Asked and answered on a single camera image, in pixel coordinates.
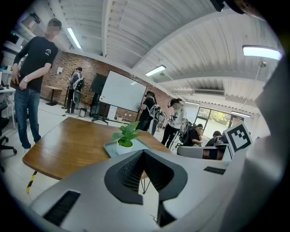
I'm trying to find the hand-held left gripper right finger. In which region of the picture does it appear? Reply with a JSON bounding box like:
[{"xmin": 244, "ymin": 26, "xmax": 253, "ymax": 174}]
[{"xmin": 144, "ymin": 149, "xmax": 230, "ymax": 232}]

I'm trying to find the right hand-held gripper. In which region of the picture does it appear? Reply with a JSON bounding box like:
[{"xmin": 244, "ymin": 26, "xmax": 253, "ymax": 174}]
[{"xmin": 176, "ymin": 121, "xmax": 253, "ymax": 162}]

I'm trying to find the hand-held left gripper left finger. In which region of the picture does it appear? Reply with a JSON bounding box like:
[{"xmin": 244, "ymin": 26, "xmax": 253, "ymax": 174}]
[{"xmin": 29, "ymin": 149, "xmax": 160, "ymax": 232}]

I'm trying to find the grey-green tray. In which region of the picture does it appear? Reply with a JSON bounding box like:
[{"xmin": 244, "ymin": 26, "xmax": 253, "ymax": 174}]
[{"xmin": 103, "ymin": 137, "xmax": 152, "ymax": 159}]

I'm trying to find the green potted plant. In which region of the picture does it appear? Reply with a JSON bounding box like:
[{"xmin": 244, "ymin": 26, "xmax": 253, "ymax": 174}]
[{"xmin": 111, "ymin": 121, "xmax": 142, "ymax": 156}]

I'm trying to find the person's white shirt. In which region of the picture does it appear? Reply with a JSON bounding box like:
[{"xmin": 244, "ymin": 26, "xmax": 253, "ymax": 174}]
[{"xmin": 222, "ymin": 56, "xmax": 290, "ymax": 232}]

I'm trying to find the ceiling light bar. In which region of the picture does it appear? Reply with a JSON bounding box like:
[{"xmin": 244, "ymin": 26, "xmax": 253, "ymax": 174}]
[
  {"xmin": 242, "ymin": 44, "xmax": 283, "ymax": 61},
  {"xmin": 145, "ymin": 65, "xmax": 167, "ymax": 77},
  {"xmin": 66, "ymin": 27, "xmax": 82, "ymax": 49}
]

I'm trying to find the black pole stand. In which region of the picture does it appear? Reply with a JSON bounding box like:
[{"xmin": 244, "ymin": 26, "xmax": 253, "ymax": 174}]
[{"xmin": 61, "ymin": 67, "xmax": 77, "ymax": 110}]

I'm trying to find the black office chair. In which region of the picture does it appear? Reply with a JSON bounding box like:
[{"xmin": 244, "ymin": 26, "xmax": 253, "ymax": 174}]
[{"xmin": 0, "ymin": 101, "xmax": 18, "ymax": 160}]

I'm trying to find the large whiteboard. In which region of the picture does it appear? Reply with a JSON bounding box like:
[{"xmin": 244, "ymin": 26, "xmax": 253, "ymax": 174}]
[{"xmin": 99, "ymin": 70, "xmax": 147, "ymax": 113}]

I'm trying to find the small wooden high table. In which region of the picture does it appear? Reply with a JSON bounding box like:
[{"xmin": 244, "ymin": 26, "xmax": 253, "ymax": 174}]
[{"xmin": 44, "ymin": 85, "xmax": 63, "ymax": 106}]

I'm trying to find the black screen on stand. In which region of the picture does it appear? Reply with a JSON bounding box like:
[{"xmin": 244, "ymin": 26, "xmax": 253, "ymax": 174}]
[{"xmin": 89, "ymin": 72, "xmax": 109, "ymax": 125}]

